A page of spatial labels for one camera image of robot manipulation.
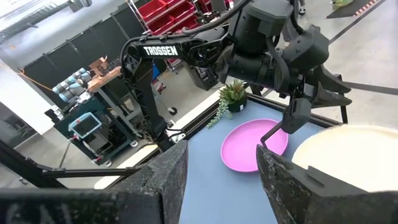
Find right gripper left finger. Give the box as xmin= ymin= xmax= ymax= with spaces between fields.
xmin=0 ymin=139 xmax=190 ymax=224

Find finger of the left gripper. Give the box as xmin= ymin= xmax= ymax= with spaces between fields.
xmin=313 ymin=66 xmax=352 ymax=95
xmin=310 ymin=85 xmax=353 ymax=109

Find wooden table side board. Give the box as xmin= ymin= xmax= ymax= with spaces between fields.
xmin=93 ymin=90 xmax=223 ymax=190

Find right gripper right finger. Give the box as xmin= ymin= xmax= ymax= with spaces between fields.
xmin=256 ymin=144 xmax=398 ymax=224

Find purple plate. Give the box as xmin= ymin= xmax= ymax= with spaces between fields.
xmin=220 ymin=118 xmax=289 ymax=174

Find black partition panels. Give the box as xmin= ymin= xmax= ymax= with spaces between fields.
xmin=21 ymin=6 xmax=147 ymax=94

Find black table frame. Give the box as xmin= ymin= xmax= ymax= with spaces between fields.
xmin=0 ymin=93 xmax=349 ymax=190

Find red storage bins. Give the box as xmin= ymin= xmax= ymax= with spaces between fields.
xmin=136 ymin=0 xmax=234 ymax=37

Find blue-edged tablet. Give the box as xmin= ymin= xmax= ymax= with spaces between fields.
xmin=67 ymin=111 xmax=103 ymax=140

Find cream plate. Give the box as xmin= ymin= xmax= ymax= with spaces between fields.
xmin=291 ymin=124 xmax=398 ymax=193

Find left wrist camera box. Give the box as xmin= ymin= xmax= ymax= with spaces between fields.
xmin=280 ymin=96 xmax=313 ymax=135

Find artificial succulent plant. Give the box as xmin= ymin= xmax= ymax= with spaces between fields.
xmin=206 ymin=79 xmax=249 ymax=129

